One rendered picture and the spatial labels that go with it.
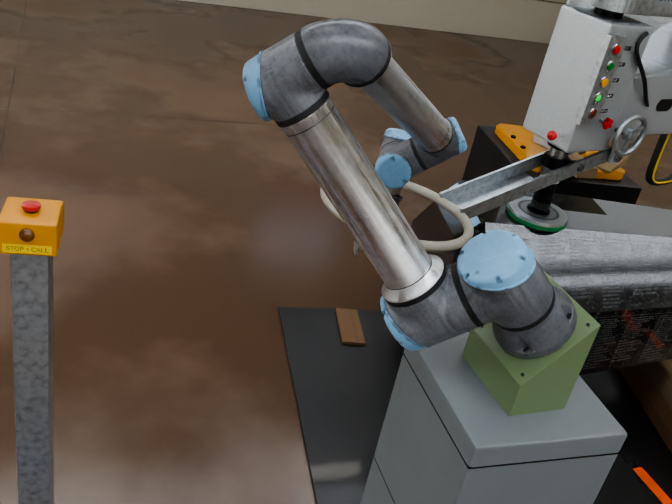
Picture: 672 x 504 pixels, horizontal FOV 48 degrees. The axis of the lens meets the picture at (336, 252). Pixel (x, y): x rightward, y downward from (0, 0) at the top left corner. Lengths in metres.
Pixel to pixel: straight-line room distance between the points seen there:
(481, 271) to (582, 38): 1.15
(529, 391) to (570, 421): 0.14
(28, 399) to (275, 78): 1.06
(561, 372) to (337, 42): 0.88
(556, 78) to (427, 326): 1.21
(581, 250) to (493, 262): 1.25
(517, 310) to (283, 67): 0.69
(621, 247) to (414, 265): 1.44
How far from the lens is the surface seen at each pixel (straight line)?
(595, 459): 1.90
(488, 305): 1.61
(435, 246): 2.17
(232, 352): 3.13
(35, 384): 2.00
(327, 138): 1.44
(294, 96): 1.41
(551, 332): 1.72
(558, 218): 2.79
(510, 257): 1.58
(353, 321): 3.38
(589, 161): 2.77
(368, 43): 1.41
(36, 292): 1.84
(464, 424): 1.72
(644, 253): 2.96
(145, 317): 3.28
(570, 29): 2.58
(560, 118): 2.59
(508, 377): 1.76
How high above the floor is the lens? 1.93
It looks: 29 degrees down
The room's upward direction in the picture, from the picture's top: 12 degrees clockwise
